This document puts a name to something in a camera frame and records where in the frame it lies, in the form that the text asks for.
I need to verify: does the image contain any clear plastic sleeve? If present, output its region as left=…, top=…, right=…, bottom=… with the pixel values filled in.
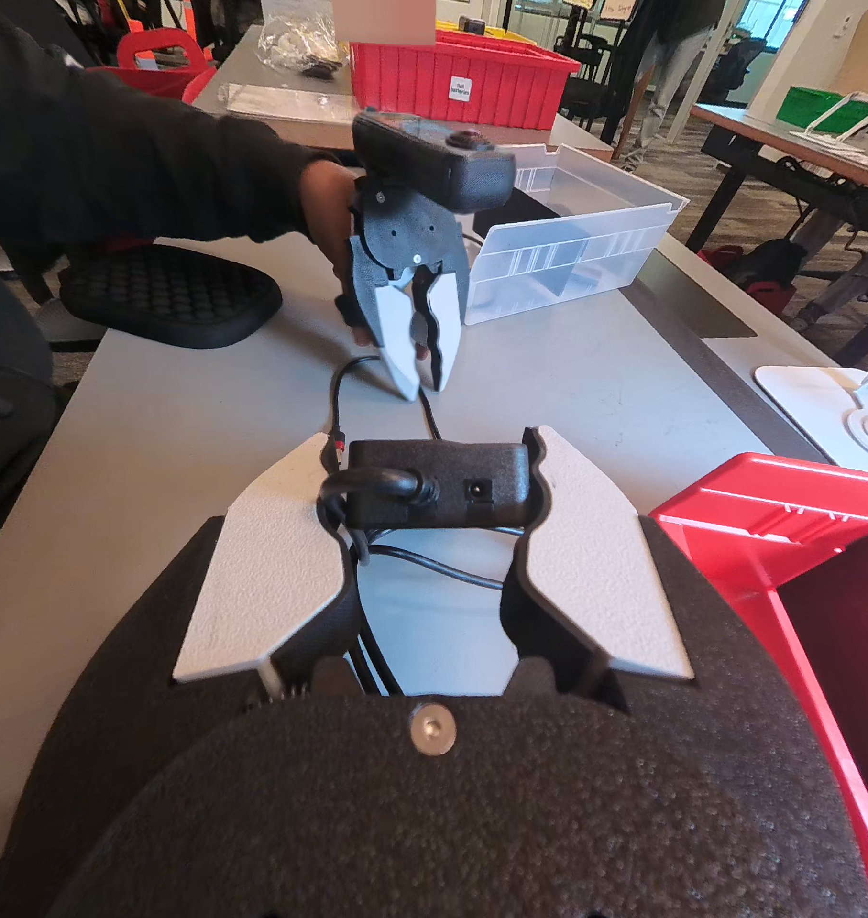
left=219, top=81, right=359, bottom=124

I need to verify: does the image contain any person's left hand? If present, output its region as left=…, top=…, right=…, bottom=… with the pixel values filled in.
left=299, top=160, right=377, bottom=349

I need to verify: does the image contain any clear plastic bin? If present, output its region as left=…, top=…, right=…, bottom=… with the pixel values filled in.
left=462, top=143, right=689, bottom=327

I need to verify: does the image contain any red ridged bin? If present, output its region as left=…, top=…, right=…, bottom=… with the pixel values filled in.
left=350, top=32, right=582, bottom=130

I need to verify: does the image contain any red plastic bin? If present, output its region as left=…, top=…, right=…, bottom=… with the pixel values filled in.
left=649, top=452, right=868, bottom=897

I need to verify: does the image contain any USB cable with gold plug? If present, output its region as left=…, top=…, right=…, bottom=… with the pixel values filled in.
left=330, top=355, right=443, bottom=470

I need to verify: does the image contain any black seat cushion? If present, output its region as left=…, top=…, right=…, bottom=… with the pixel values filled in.
left=59, top=244, right=284, bottom=350

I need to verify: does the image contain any red bag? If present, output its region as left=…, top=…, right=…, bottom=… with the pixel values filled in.
left=698, top=240, right=797, bottom=317

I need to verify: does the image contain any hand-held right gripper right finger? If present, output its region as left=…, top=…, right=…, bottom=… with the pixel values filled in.
left=500, top=425, right=695, bottom=681

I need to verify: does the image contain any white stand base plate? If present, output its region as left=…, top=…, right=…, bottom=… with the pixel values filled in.
left=755, top=366, right=868, bottom=474

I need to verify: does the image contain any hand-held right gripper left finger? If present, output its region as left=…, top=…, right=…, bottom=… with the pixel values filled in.
left=172, top=432, right=361, bottom=682

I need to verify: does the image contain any person's left forearm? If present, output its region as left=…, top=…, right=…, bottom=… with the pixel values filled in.
left=0, top=14, right=320, bottom=248

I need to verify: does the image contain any yellow plastic bin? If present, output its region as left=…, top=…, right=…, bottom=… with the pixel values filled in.
left=434, top=20, right=538, bottom=45

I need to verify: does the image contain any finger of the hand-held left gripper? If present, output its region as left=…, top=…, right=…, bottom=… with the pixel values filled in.
left=421, top=273, right=465, bottom=394
left=371, top=284, right=425, bottom=403

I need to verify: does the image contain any green box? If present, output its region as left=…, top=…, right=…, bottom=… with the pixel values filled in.
left=777, top=86, right=865, bottom=130

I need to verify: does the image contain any black usb hub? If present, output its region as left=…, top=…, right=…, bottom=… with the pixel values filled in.
left=344, top=439, right=534, bottom=530

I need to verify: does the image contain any red handled tote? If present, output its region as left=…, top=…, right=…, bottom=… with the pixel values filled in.
left=89, top=29, right=218, bottom=101

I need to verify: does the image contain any black hub cable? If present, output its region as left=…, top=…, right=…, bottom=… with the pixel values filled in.
left=318, top=466, right=524, bottom=698

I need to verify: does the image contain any clear plastic bag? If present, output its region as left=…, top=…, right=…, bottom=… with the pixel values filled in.
left=256, top=20, right=345, bottom=78

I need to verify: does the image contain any wooden table with black legs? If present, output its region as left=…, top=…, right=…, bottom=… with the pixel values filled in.
left=688, top=104, right=868, bottom=360

